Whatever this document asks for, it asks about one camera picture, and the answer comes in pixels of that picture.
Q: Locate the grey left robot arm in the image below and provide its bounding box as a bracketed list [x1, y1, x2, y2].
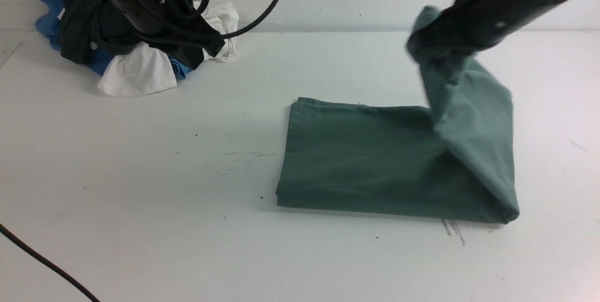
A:
[57, 0, 225, 69]

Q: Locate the black crumpled garment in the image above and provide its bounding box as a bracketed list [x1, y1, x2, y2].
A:
[59, 0, 142, 64]

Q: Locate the blue crumpled garment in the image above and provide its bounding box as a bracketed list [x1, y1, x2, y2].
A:
[33, 0, 193, 81]

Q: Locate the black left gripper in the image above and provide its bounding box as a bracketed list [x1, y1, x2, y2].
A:
[136, 0, 225, 69]

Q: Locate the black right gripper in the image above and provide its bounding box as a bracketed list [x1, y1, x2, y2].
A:
[407, 0, 568, 61]

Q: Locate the green long sleeve shirt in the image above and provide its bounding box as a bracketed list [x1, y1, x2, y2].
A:
[276, 34, 520, 225]

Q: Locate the white crumpled shirt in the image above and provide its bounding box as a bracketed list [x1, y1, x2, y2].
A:
[97, 2, 240, 97]

